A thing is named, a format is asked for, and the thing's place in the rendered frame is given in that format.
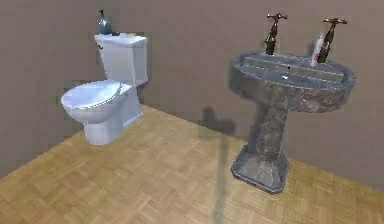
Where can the bronze sink tap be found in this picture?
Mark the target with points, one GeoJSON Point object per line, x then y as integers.
{"type": "Point", "coordinates": [272, 36]}
{"type": "Point", "coordinates": [328, 40]}

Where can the grey-blue soap dispenser bottle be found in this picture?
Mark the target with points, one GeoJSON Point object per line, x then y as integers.
{"type": "Point", "coordinates": [104, 26]}

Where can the grey stone pedestal sink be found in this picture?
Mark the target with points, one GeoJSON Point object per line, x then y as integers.
{"type": "Point", "coordinates": [276, 86]}

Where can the white toilet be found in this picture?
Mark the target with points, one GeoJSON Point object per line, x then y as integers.
{"type": "Point", "coordinates": [120, 63]}

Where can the small yellow soap bar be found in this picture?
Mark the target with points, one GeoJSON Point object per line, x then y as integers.
{"type": "Point", "coordinates": [130, 34]}

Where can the white bottle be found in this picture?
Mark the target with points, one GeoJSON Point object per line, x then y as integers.
{"type": "Point", "coordinates": [317, 50]}

